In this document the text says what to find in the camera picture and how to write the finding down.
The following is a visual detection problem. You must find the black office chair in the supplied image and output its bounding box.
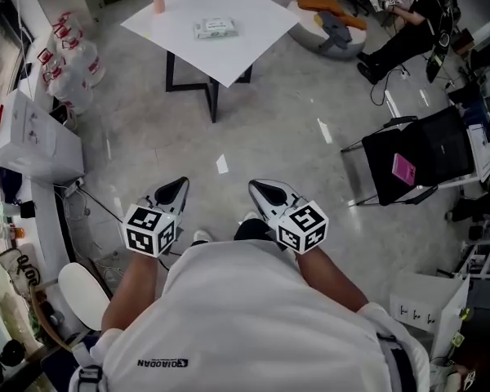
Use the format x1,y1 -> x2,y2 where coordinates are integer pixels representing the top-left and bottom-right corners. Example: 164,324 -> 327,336
341,105 -> 477,207

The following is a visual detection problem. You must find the white round stool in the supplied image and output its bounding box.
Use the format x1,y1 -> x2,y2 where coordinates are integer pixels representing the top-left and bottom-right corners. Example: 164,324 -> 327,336
57,262 -> 111,332

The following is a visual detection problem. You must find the white power strip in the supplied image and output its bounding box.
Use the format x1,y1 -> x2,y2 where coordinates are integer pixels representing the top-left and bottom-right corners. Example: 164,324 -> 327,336
63,177 -> 87,198

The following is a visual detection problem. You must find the orange cushion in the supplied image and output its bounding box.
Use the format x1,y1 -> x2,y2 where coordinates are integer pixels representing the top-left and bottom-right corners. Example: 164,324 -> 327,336
296,0 -> 368,30

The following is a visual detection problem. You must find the dark shoulder strap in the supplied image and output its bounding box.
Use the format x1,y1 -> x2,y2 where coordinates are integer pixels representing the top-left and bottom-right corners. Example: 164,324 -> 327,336
375,332 -> 418,392

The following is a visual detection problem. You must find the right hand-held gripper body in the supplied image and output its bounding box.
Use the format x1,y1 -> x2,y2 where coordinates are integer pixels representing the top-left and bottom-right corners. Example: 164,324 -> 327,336
268,196 -> 330,255

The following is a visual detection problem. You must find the round grey pouf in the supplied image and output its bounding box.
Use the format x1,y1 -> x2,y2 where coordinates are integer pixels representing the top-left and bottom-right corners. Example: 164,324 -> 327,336
287,0 -> 368,60

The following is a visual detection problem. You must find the black floor cable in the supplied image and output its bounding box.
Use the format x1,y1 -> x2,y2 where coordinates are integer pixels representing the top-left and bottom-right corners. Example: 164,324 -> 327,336
369,65 -> 409,106

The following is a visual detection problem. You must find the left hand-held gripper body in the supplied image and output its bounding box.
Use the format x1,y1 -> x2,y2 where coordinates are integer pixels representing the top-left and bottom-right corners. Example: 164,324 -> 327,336
122,196 -> 181,258

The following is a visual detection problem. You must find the person's left forearm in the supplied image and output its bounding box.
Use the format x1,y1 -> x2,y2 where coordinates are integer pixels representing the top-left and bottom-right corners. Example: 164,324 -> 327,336
100,251 -> 169,334

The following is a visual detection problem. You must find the grey cloth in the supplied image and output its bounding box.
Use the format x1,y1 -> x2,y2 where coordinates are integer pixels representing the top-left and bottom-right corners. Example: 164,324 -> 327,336
318,12 -> 354,51

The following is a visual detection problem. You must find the pink box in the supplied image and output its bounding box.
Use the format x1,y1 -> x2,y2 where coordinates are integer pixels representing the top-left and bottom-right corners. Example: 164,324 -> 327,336
391,152 -> 417,187

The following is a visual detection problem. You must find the large white cardboard box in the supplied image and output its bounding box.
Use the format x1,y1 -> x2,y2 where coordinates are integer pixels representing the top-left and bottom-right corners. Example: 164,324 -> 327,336
0,89 -> 85,185

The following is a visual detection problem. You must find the white wet wipe pack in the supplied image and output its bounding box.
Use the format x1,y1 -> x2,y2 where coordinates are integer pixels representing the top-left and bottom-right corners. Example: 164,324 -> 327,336
193,16 -> 240,41

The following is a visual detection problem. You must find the white strap with buckle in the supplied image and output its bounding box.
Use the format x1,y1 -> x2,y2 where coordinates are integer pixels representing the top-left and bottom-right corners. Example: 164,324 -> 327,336
69,343 -> 105,392

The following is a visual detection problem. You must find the person's white t-shirt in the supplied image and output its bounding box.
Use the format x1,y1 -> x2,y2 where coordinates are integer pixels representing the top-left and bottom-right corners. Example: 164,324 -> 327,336
90,238 -> 432,392

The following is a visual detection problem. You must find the white shelf unit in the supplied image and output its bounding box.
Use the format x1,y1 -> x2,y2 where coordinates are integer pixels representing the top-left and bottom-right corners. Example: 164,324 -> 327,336
459,214 -> 490,279

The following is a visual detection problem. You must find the beige printed tote bag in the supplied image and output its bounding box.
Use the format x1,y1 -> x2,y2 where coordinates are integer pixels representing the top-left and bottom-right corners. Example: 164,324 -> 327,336
0,247 -> 42,289

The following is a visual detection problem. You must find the person's right forearm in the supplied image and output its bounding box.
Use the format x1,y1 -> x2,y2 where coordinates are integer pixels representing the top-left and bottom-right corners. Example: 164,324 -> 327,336
296,246 -> 371,314

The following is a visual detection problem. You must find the small bin with black bag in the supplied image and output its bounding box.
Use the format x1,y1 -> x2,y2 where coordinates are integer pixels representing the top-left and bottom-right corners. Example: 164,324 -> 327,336
48,104 -> 78,132

